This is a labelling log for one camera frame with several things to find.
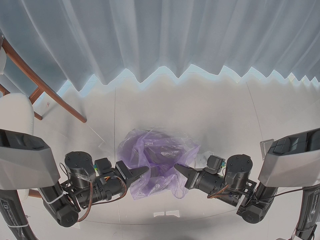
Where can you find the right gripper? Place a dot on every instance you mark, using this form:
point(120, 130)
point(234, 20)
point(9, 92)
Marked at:
point(210, 181)

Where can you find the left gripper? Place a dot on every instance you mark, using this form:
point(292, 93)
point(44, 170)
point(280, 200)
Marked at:
point(112, 187)

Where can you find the purple plastic bag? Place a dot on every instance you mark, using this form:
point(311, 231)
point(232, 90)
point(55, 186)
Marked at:
point(135, 149)

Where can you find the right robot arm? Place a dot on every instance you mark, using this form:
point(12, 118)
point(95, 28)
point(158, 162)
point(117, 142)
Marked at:
point(287, 164)

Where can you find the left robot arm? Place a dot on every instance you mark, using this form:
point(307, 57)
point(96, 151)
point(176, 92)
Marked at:
point(25, 159)

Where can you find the crumpled white paper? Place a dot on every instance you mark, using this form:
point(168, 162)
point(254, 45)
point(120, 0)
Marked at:
point(202, 159)

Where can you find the white cushioned wooden chair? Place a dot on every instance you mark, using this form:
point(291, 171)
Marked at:
point(15, 114)

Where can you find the white curtain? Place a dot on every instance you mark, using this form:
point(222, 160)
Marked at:
point(160, 29)

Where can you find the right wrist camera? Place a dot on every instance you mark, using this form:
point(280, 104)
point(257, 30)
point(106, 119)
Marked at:
point(213, 162)

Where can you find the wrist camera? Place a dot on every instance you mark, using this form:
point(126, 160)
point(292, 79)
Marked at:
point(213, 162)
point(102, 165)

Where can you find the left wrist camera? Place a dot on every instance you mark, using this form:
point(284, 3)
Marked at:
point(102, 165)

